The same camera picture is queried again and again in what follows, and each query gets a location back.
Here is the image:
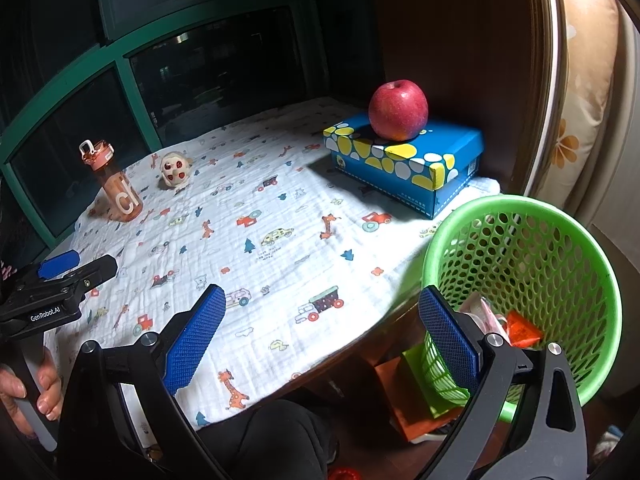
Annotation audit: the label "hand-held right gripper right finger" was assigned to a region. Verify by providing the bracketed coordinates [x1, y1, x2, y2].
[419, 286, 588, 480]

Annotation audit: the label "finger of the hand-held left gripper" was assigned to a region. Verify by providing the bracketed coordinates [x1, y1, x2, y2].
[37, 250, 81, 279]
[60, 255, 118, 301]

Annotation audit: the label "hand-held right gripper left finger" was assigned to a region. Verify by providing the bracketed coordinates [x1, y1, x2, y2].
[52, 284, 228, 480]

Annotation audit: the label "pink snack wrapper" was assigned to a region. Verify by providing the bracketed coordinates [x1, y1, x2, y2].
[477, 297, 511, 336]

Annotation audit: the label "orange snack wrapper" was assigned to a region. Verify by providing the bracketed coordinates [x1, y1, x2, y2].
[502, 310, 545, 350]

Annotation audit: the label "green plastic basket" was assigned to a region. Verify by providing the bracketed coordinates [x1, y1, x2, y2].
[402, 195, 623, 423]

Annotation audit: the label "person's left hand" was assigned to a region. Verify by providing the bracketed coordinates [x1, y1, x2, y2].
[0, 350, 63, 436]

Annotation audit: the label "orange water bottle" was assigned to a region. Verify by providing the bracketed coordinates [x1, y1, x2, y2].
[78, 139, 144, 222]

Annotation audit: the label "orange box under basket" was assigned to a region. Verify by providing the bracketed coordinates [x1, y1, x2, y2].
[375, 357, 461, 443]

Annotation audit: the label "person's black trouser leg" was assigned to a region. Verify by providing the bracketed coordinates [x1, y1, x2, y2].
[200, 400, 341, 480]

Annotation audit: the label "cream plush toy red spots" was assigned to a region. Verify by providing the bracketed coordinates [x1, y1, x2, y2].
[159, 152, 193, 188]

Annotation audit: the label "printed cartoon blanket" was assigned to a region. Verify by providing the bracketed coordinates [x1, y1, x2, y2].
[42, 97, 501, 433]

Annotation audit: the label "blue spotted cardboard box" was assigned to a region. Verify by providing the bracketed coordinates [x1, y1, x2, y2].
[322, 112, 485, 220]

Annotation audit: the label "red apple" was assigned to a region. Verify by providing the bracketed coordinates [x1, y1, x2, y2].
[369, 80, 430, 142]

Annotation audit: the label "beige floral fabric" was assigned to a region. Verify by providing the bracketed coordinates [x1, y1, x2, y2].
[550, 0, 631, 201]

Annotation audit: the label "brown wooden cabinet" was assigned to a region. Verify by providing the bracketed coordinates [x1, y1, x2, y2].
[370, 0, 566, 201]

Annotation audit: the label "green window frame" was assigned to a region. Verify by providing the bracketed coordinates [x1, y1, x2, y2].
[0, 0, 381, 251]

